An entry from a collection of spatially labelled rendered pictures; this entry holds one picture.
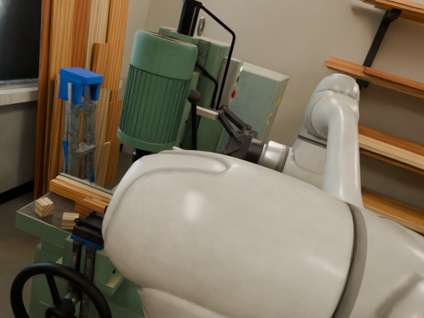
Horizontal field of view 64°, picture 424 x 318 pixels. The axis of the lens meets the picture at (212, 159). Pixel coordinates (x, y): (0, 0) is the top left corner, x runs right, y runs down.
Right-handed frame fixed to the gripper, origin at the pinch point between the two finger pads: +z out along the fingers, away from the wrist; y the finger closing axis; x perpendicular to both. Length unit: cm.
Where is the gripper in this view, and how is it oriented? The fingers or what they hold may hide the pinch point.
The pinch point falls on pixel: (187, 130)
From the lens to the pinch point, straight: 89.3
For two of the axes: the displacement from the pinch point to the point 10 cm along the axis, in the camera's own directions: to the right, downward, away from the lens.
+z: -9.3, -3.3, 1.3
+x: 0.4, -4.5, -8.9
